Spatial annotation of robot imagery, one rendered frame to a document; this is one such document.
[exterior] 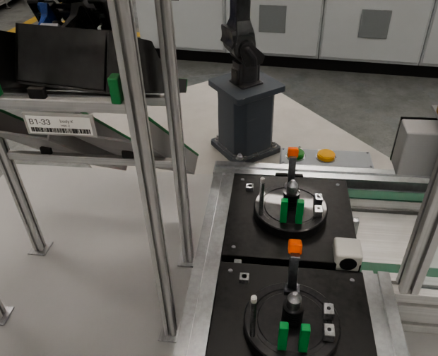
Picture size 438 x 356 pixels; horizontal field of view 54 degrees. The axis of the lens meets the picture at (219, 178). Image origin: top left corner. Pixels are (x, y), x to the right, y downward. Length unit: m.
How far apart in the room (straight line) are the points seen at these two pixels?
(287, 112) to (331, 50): 2.46
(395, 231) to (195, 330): 0.46
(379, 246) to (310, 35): 3.04
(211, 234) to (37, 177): 0.57
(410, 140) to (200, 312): 0.40
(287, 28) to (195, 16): 0.79
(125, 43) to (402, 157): 0.39
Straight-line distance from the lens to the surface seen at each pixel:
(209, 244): 0.82
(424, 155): 0.64
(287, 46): 3.87
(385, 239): 0.92
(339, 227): 0.84
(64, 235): 1.04
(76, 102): 0.53
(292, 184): 0.80
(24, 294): 0.95
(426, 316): 0.83
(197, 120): 1.38
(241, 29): 1.05
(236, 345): 0.67
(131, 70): 0.49
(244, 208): 0.86
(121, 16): 0.47
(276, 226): 0.80
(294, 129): 1.34
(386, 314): 0.75
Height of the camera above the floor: 1.54
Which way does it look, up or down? 37 degrees down
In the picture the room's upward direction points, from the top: 2 degrees counter-clockwise
